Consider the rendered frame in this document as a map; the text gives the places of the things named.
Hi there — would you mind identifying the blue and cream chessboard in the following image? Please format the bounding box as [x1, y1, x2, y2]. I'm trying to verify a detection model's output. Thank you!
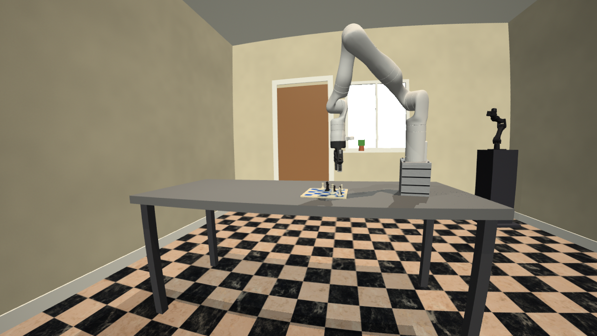
[300, 188, 348, 199]

